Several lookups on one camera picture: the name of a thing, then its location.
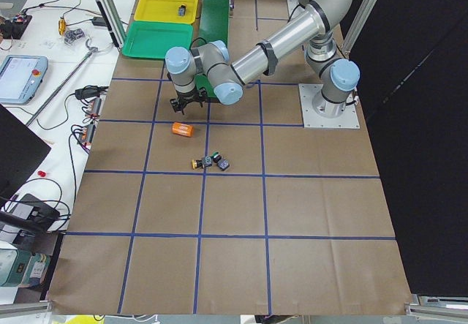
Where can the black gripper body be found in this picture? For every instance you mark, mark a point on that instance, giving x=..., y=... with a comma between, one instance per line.
x=186, y=98

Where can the yellow mushroom push button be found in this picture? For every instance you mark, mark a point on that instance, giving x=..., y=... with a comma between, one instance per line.
x=182, y=10

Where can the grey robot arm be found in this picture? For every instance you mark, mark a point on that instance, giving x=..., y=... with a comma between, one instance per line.
x=313, y=26

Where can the yellow plastic tray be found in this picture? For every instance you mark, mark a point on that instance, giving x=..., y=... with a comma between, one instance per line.
x=166, y=11

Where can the orange cylinder lower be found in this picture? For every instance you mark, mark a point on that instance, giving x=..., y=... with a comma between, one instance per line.
x=182, y=129

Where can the green conveyor belt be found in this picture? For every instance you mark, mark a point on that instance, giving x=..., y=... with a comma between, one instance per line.
x=214, y=25

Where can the green push button small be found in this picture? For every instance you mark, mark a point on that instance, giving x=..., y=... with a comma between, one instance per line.
x=216, y=156

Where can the yellow push button upper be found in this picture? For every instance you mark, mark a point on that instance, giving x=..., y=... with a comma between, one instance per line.
x=202, y=163

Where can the green plastic tray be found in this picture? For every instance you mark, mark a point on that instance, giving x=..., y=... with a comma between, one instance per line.
x=151, y=39

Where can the black power adapter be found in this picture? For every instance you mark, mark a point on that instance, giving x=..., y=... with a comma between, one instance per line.
x=98, y=21

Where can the teach pendant tablet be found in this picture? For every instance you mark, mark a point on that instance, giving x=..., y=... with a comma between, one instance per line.
x=21, y=76

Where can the black monitor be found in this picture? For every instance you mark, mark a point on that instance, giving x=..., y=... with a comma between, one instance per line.
x=22, y=152

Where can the aluminium frame post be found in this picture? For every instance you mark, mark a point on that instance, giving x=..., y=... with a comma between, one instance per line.
x=112, y=21

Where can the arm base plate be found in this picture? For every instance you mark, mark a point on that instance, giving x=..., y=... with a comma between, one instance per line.
x=318, y=113

